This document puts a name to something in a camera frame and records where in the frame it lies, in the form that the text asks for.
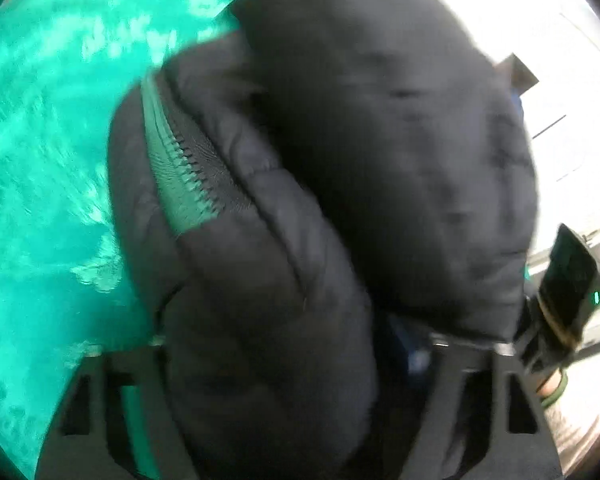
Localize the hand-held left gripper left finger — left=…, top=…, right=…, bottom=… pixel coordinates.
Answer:
left=35, top=347, right=202, bottom=480

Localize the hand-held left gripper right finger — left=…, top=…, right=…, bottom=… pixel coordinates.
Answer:
left=405, top=331, right=564, bottom=480

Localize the black puffer jacket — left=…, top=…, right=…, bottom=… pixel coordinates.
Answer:
left=106, top=0, right=540, bottom=480

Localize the person's right forearm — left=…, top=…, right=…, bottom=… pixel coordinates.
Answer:
left=534, top=367, right=570, bottom=407

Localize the brown wooden headboard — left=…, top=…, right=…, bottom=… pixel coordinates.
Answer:
left=495, top=52, right=539, bottom=97

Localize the green floral bedspread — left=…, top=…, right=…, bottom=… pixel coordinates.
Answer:
left=0, top=0, right=268, bottom=480

